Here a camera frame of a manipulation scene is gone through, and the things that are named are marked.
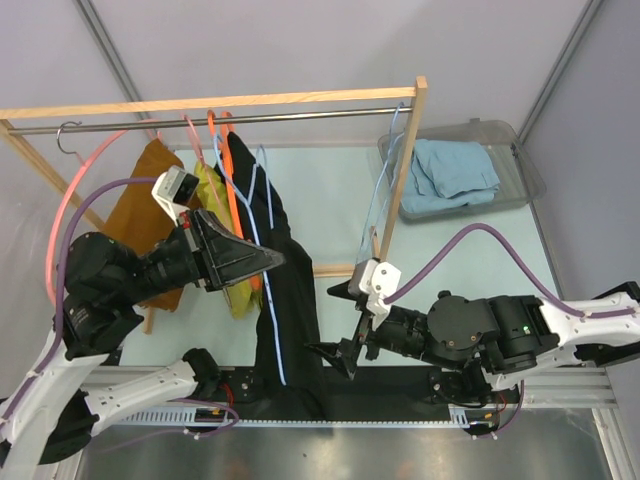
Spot yellow trousers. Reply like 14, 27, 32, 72
194, 162, 262, 320

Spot pink plastic hanger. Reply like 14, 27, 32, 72
45, 130, 125, 302

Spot orange plastic hanger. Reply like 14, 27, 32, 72
206, 109, 264, 291

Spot black trousers on orange hanger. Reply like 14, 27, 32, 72
221, 129, 266, 203

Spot clear plastic bin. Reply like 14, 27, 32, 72
399, 119, 546, 223

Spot pink wire hanger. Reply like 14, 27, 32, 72
182, 114, 234, 234

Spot white cable duct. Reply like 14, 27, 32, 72
109, 403, 498, 429

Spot metal clothes rail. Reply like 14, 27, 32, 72
7, 106, 411, 136

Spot light blue trousers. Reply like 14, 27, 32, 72
402, 139, 501, 215

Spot brown trousers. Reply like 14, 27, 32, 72
102, 139, 186, 314

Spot black trousers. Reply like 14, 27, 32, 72
232, 132, 331, 421
221, 129, 266, 203

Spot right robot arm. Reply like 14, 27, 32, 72
308, 282, 639, 408

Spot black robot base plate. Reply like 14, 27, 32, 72
199, 364, 481, 421

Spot light blue wire hanger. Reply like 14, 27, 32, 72
356, 102, 405, 263

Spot wooden clothes rack frame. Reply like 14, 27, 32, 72
0, 75, 428, 335

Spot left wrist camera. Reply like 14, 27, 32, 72
151, 166, 199, 225

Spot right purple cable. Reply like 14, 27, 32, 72
382, 223, 640, 319

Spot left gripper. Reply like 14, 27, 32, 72
118, 205, 287, 304

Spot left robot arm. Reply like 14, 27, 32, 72
1, 209, 284, 478

